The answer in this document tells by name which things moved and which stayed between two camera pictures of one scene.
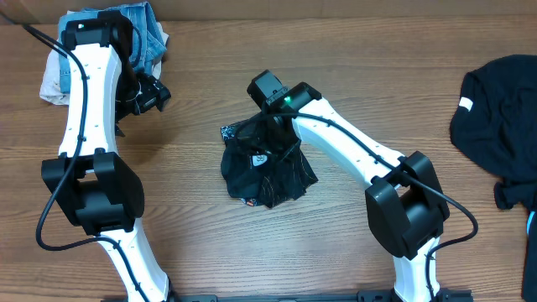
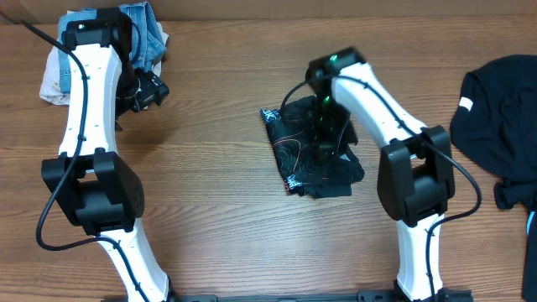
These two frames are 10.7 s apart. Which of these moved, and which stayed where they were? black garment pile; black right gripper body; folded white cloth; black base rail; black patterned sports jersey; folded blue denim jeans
Moved: black right gripper body; black patterned sports jersey
Stayed: folded white cloth; folded blue denim jeans; black garment pile; black base rail
